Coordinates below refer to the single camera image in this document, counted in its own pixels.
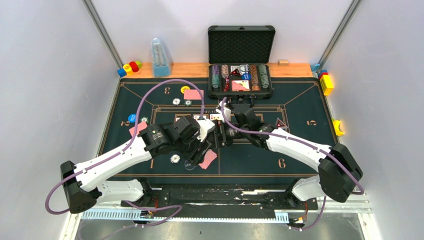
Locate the yellow toy cylinder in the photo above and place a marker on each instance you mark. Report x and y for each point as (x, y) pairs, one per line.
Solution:
(128, 69)

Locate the red toy cylinder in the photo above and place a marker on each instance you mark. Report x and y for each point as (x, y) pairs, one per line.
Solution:
(134, 66)

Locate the red triangular all-in marker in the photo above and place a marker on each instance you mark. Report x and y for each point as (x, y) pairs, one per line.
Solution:
(280, 124)

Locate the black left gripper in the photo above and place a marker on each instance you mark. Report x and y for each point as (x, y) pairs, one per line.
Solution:
(201, 149)

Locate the blue button in case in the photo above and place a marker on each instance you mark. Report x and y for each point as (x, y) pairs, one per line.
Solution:
(246, 76)

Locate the blue small blind button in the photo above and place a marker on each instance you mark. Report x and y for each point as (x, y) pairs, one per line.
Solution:
(132, 118)

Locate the red-backed card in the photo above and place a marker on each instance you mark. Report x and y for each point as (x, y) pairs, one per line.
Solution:
(193, 94)
(209, 157)

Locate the pink-white chip row in case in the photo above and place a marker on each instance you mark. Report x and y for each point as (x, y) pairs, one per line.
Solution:
(224, 71)

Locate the playing card deck in case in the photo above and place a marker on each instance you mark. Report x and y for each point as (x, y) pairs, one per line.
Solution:
(240, 86)

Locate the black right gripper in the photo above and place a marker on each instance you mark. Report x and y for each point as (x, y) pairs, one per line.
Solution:
(221, 139)

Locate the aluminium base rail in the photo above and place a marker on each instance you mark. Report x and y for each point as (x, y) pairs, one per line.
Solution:
(232, 203)

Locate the small wooden block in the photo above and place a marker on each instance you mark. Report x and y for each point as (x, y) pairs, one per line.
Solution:
(283, 62)

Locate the blue toy cube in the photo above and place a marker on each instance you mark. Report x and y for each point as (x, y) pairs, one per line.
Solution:
(121, 72)

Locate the purple-green chip row in case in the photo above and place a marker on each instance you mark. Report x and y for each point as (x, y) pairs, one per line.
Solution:
(215, 77)

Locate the black poker chip case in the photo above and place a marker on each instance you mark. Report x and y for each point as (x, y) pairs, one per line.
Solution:
(239, 47)

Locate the yellow big blind button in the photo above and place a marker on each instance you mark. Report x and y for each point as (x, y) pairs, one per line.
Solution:
(184, 89)

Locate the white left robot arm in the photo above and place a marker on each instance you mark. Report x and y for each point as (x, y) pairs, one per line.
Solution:
(86, 184)

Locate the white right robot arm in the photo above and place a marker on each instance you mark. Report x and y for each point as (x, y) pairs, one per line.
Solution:
(338, 174)

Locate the orange chip row in case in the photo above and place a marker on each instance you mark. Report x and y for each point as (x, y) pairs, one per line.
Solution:
(254, 78)

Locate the yellow curved toy piece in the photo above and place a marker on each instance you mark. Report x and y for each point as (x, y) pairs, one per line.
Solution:
(337, 127)

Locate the green poker table mat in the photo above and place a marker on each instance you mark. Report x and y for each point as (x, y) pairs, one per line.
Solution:
(299, 102)

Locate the yellow toy block right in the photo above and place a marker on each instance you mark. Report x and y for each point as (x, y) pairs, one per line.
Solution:
(326, 82)

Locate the clear dealer button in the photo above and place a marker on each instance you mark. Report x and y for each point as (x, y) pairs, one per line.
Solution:
(188, 166)

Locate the white-blue poker chip stack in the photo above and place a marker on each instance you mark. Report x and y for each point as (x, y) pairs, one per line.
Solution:
(175, 158)

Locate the red-backed cards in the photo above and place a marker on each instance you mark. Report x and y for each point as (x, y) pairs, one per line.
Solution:
(139, 127)

